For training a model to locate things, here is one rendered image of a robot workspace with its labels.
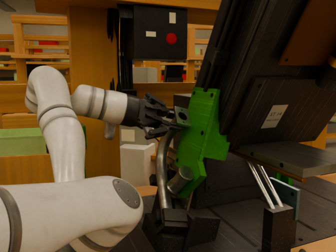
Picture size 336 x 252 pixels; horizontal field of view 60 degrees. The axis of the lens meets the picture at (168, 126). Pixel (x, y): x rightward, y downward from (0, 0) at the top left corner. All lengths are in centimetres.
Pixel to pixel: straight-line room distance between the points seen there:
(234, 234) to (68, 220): 54
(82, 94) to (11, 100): 43
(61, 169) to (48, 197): 18
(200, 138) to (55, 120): 32
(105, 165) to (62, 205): 66
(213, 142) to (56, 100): 35
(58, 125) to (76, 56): 43
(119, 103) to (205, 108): 20
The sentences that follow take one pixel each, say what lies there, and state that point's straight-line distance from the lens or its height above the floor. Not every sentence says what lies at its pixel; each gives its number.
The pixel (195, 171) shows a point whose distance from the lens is 67.
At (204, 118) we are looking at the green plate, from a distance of 68.
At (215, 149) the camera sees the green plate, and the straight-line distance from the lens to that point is 70.
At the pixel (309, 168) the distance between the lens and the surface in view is 62.
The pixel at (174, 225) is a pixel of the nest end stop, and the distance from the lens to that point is 70.
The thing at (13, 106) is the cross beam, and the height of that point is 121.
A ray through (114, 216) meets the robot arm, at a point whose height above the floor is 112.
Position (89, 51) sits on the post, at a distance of 95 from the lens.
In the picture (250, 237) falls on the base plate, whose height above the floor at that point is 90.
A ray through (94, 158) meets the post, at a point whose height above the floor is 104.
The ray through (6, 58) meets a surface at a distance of 1114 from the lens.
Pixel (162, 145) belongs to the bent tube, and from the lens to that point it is 78.
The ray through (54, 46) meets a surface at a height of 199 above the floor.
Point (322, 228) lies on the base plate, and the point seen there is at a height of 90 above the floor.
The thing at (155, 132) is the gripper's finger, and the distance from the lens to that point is 67.
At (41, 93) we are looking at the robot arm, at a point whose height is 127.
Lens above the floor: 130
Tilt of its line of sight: 10 degrees down
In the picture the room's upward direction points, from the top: straight up
